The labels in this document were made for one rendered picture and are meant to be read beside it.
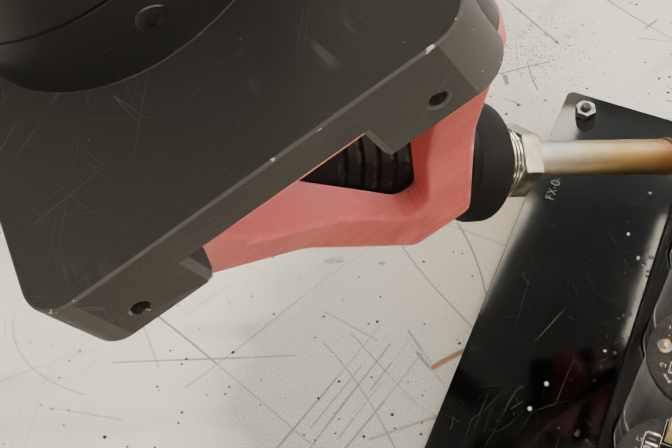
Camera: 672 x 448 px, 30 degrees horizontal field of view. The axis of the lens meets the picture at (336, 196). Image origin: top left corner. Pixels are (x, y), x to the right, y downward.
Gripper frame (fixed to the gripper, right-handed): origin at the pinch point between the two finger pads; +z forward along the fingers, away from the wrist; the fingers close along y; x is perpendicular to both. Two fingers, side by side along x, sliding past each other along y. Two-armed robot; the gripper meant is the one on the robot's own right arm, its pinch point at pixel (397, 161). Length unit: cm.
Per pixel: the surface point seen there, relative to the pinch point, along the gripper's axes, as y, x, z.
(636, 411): -4.4, -0.7, 7.1
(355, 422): -0.3, 5.8, 8.5
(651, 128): 4.6, -4.8, 13.2
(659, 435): -5.7, -1.1, 5.0
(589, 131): 5.2, -3.2, 12.3
